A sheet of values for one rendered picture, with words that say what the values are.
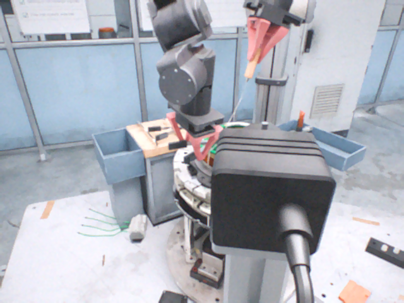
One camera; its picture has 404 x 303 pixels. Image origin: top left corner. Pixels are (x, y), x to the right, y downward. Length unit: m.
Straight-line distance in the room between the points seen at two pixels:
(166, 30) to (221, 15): 2.47
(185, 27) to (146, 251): 0.65
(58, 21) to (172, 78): 2.38
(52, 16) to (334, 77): 2.52
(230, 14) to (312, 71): 0.92
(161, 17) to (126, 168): 0.46
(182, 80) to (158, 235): 0.63
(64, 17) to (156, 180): 2.08
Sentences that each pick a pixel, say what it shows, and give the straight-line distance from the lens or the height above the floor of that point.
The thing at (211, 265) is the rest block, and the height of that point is 0.84.
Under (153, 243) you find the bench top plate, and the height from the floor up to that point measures 0.78.
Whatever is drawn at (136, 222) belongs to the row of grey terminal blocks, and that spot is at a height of 0.82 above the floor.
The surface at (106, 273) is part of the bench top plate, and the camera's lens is 0.89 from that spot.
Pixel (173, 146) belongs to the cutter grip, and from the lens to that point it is 0.59.
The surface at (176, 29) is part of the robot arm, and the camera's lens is 0.48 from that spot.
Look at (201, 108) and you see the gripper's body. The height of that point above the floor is 1.27.
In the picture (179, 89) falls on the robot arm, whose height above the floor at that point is 1.33.
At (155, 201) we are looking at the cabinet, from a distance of 0.93.
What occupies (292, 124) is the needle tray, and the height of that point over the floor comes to 1.05.
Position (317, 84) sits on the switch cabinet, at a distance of 3.04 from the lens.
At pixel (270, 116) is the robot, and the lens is 1.13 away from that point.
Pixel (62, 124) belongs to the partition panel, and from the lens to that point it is 3.04.
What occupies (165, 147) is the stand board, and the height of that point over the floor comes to 1.06.
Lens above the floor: 1.45
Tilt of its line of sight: 30 degrees down
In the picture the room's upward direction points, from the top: straight up
